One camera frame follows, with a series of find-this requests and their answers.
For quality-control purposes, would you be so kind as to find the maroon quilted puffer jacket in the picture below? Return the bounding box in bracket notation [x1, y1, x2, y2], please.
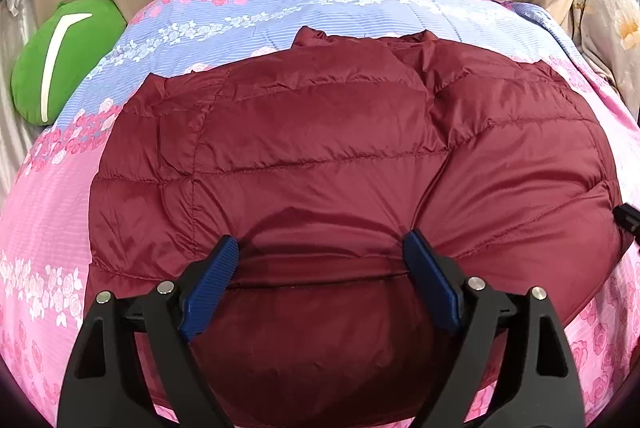
[86, 28, 631, 427]

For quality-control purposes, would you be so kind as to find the pink blue floral bedspread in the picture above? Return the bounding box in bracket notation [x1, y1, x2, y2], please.
[1, 0, 639, 422]

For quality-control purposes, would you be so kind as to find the beige floral pillow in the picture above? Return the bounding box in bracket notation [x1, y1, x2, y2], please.
[572, 0, 639, 118]

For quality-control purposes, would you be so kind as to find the green cushion white stripe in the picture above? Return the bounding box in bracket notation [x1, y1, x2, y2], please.
[10, 0, 127, 126]

